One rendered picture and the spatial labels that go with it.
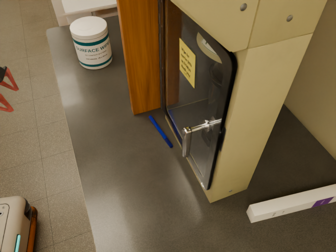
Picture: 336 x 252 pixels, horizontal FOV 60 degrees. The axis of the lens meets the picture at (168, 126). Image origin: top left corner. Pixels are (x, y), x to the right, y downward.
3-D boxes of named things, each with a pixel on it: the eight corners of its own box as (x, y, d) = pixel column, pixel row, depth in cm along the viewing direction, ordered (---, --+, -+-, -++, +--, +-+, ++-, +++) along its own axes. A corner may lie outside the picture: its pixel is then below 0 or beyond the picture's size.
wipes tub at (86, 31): (108, 47, 120) (101, 12, 109) (116, 65, 112) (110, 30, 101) (76, 54, 117) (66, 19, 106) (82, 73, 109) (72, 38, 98)
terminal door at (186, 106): (164, 109, 90) (163, -25, 60) (209, 192, 72) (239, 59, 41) (162, 110, 90) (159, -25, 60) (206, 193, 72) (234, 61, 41)
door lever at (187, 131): (205, 153, 64) (200, 144, 66) (210, 125, 57) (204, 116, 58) (183, 161, 63) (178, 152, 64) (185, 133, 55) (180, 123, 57)
